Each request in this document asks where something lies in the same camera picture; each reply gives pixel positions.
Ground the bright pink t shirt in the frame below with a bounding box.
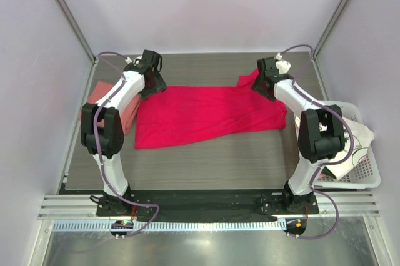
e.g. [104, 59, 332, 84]
[134, 70, 288, 149]

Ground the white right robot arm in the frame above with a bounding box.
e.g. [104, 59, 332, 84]
[251, 57, 346, 214]

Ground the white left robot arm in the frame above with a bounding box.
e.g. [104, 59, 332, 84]
[81, 49, 167, 215]

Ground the folded salmon pink t shirt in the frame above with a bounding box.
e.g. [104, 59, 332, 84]
[87, 81, 140, 135]

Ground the dark green garment in basket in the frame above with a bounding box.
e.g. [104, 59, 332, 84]
[320, 167, 336, 180]

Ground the white printed t shirt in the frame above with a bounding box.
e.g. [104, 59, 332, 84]
[327, 117, 374, 180]

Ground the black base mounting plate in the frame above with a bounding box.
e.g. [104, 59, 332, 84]
[90, 189, 319, 237]

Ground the white perforated plastic basket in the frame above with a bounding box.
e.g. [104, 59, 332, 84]
[293, 100, 381, 190]

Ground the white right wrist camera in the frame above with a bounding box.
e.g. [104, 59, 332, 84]
[275, 52, 291, 74]

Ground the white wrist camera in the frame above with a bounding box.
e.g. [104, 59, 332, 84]
[125, 56, 142, 64]
[275, 52, 291, 74]

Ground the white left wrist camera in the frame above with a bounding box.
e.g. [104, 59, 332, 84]
[125, 56, 142, 64]

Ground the right aluminium frame post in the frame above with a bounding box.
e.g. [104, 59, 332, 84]
[311, 0, 371, 61]

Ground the aluminium frame post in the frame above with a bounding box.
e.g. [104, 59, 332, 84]
[37, 0, 98, 64]
[311, 0, 371, 61]

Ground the left aluminium frame post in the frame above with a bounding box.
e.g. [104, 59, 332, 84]
[37, 0, 98, 64]

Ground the white slotted cable duct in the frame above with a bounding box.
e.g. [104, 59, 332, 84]
[52, 219, 286, 233]

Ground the aluminium front rail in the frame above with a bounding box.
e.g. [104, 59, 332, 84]
[38, 190, 380, 220]

